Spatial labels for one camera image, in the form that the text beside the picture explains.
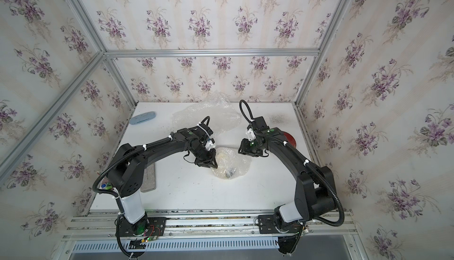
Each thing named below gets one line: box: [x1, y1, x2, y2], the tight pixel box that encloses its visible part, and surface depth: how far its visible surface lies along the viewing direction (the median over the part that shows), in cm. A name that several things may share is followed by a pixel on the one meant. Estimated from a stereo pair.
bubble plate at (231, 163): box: [211, 146, 252, 180], surface depth 84 cm
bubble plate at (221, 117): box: [171, 89, 241, 138], surface depth 116 cm
